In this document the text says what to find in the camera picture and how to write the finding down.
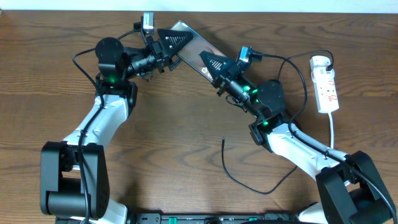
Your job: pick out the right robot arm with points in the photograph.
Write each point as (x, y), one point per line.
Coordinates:
(350, 187)

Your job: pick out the white USB wall charger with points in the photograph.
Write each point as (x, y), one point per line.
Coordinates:
(321, 69)

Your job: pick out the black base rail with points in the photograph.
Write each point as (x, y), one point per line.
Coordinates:
(158, 218)

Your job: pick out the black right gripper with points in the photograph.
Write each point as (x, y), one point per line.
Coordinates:
(228, 67)

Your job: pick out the Galaxy smartphone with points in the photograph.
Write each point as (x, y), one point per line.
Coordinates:
(191, 52)

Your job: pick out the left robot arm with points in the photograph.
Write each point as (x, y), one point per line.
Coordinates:
(74, 182)

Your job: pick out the white power strip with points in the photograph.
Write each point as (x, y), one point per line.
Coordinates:
(326, 96)

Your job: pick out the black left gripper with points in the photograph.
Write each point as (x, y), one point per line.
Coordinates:
(158, 52)

